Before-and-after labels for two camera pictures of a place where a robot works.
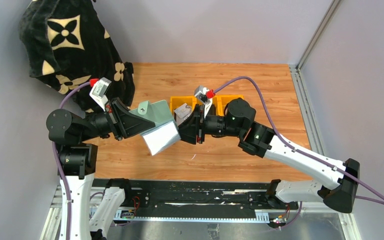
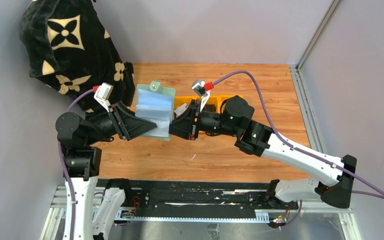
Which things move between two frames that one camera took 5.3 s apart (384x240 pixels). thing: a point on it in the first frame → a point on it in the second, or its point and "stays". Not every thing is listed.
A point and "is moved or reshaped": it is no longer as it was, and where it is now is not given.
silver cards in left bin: [182, 112] stays
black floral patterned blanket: [68, 43] stays
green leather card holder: [166, 131] is moved or reshaped
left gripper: [116, 118] stays
